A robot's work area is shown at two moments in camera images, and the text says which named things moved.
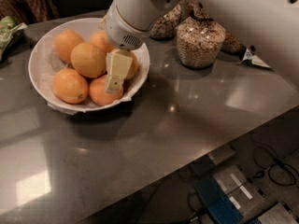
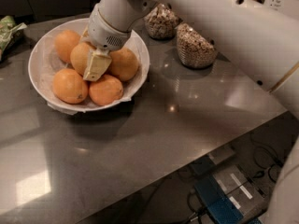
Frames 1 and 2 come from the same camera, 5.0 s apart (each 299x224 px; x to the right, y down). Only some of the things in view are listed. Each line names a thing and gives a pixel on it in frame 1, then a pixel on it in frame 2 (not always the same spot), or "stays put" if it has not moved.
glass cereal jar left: [163, 28] stays put
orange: [88, 60] stays put
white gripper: [121, 31] to [104, 35]
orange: [98, 94] stays put
